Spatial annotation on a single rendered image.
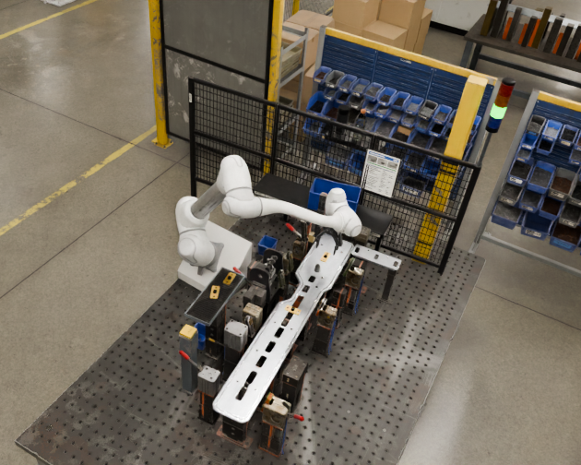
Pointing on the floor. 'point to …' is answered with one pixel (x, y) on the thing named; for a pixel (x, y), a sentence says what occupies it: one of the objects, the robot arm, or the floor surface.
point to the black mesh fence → (309, 161)
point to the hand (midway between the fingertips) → (326, 247)
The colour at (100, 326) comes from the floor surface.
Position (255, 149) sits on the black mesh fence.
